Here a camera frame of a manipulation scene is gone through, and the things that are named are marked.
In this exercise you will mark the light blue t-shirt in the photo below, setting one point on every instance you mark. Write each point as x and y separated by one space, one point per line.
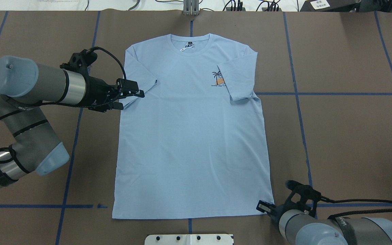
195 146

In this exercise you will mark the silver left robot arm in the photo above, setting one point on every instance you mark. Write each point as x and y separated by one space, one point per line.
26 86

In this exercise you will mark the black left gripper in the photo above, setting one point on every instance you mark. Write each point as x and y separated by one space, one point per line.
98 92

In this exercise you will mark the white garment tag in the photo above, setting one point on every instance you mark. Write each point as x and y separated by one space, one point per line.
189 45

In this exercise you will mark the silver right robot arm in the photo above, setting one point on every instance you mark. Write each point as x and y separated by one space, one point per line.
296 220

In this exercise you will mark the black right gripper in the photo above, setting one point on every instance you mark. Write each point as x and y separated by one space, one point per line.
275 211

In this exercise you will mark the black usb hub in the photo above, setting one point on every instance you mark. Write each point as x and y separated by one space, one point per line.
234 6

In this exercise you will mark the aluminium frame post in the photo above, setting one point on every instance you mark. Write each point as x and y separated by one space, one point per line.
191 7

